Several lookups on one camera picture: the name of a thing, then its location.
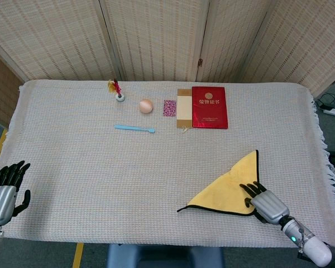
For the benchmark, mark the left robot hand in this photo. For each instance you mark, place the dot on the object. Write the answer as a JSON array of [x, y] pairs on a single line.
[[1, 198]]

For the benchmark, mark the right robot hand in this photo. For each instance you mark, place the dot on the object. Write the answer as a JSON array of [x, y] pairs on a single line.
[[265, 203]]

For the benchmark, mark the black and yellow cloth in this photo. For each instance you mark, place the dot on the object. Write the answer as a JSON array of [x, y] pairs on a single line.
[[229, 190]]

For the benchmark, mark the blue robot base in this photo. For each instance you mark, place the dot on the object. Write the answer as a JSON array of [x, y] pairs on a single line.
[[164, 257]]

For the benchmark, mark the woven white tablecloth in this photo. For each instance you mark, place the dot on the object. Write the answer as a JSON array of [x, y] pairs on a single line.
[[100, 173]]

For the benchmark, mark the red certificate book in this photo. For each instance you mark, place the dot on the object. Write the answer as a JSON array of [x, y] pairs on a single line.
[[210, 107]]

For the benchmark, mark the beige and brown booklet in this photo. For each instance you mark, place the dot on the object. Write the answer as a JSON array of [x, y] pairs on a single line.
[[184, 107]]

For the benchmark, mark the pink patterned card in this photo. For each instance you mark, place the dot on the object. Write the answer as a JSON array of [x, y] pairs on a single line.
[[169, 107]]

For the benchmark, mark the blue toothbrush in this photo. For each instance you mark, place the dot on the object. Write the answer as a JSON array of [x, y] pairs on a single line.
[[134, 129]]

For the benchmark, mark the egg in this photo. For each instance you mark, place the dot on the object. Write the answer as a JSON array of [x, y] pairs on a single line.
[[146, 106]]

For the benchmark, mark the feather shuttlecock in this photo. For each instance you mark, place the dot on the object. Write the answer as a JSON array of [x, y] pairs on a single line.
[[116, 90]]

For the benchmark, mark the bamboo folding screen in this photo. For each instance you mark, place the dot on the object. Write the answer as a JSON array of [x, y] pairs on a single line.
[[167, 39]]

